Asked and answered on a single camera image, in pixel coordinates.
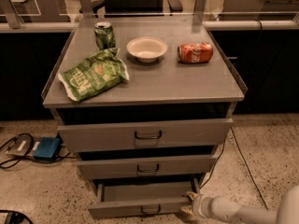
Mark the blue box on floor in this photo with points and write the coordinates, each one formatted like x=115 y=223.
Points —
x=47 y=149

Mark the grey middle drawer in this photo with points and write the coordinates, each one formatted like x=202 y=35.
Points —
x=154 y=166

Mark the white bowl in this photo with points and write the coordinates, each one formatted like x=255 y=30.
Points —
x=147 y=49

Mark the grey drawer cabinet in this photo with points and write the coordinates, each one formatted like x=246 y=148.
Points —
x=164 y=90

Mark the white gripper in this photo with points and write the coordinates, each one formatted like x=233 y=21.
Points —
x=199 y=204

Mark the green chip bag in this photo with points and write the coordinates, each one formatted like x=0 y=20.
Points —
x=94 y=75

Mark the grey bottom drawer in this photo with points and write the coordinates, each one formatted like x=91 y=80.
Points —
x=145 y=197

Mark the grey desk background left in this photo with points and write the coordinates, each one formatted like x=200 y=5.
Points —
x=41 y=10

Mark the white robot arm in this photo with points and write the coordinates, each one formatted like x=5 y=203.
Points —
x=226 y=211

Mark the grey desk background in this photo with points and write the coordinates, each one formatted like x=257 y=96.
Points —
x=259 y=10
x=41 y=10

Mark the grey drawer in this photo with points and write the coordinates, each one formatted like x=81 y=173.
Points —
x=137 y=135
x=154 y=166
x=145 y=197

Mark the orange coca-cola can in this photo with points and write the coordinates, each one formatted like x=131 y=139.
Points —
x=195 y=53

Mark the dark object bottom left corner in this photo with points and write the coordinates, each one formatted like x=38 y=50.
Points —
x=15 y=217

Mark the grey top drawer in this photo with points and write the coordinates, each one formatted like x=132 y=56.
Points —
x=137 y=135

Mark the green soda can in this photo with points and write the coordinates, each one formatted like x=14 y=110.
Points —
x=104 y=35

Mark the grey flat device on floor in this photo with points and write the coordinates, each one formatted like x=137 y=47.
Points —
x=21 y=145

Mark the grey desk background right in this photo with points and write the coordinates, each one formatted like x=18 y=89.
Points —
x=259 y=10

